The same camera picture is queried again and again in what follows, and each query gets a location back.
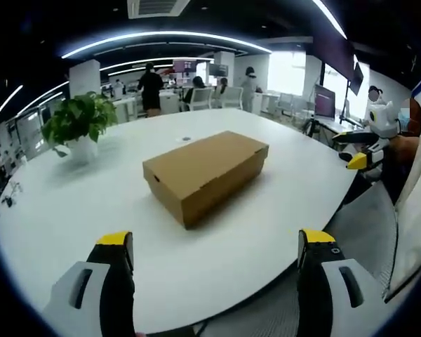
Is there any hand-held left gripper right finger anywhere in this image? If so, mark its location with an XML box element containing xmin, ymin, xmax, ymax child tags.
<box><xmin>296</xmin><ymin>227</ymin><xmax>390</xmax><ymax>337</ymax></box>

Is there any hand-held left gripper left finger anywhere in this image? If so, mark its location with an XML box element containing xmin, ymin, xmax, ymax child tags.
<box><xmin>41</xmin><ymin>230</ymin><xmax>136</xmax><ymax>337</ymax></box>

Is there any brown cardboard shoe box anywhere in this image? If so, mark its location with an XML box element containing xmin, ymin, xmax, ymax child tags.
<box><xmin>142</xmin><ymin>131</ymin><xmax>269</xmax><ymax>230</ymax></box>

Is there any desktop computer monitor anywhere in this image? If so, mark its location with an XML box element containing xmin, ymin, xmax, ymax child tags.
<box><xmin>313</xmin><ymin>84</ymin><xmax>337</xmax><ymax>121</ymax></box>

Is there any small hanging dark monitor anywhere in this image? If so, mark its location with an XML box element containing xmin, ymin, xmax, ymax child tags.
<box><xmin>352</xmin><ymin>62</ymin><xmax>366</xmax><ymax>95</ymax></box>

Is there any person's white clothing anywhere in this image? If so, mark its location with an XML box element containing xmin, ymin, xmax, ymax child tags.
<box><xmin>384</xmin><ymin>70</ymin><xmax>421</xmax><ymax>303</ymax></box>

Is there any ceiling light strip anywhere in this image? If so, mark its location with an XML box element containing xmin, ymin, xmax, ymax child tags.
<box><xmin>311</xmin><ymin>0</ymin><xmax>348</xmax><ymax>40</ymax></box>
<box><xmin>60</xmin><ymin>30</ymin><xmax>273</xmax><ymax>60</ymax></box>
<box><xmin>0</xmin><ymin>84</ymin><xmax>25</xmax><ymax>121</ymax></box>

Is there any small dark twig plant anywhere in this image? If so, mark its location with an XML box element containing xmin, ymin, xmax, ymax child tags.
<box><xmin>1</xmin><ymin>180</ymin><xmax>24</xmax><ymax>209</ymax></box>

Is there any white office chair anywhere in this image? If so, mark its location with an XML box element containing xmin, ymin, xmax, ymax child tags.
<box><xmin>220</xmin><ymin>86</ymin><xmax>245</xmax><ymax>110</ymax></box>
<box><xmin>188</xmin><ymin>87</ymin><xmax>215</xmax><ymax>112</ymax></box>

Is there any green potted plant white pot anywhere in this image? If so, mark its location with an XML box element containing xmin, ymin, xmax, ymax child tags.
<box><xmin>41</xmin><ymin>91</ymin><xmax>119</xmax><ymax>165</ymax></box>

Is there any white cabinet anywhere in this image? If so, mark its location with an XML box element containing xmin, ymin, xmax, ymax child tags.
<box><xmin>159</xmin><ymin>90</ymin><xmax>181</xmax><ymax>115</ymax></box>

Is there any ceiling air vent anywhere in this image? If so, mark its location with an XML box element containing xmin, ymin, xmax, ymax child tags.
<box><xmin>126</xmin><ymin>0</ymin><xmax>191</xmax><ymax>19</ymax></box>

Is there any black camera tripod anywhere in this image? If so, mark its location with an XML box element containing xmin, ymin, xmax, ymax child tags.
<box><xmin>302</xmin><ymin>117</ymin><xmax>321</xmax><ymax>137</ymax></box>

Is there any large dark wall screen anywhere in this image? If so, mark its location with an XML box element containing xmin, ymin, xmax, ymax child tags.
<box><xmin>311</xmin><ymin>34</ymin><xmax>356</xmax><ymax>82</ymax></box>

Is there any thin black cable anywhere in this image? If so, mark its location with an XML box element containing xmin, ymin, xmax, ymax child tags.
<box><xmin>192</xmin><ymin>319</ymin><xmax>211</xmax><ymax>337</ymax></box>

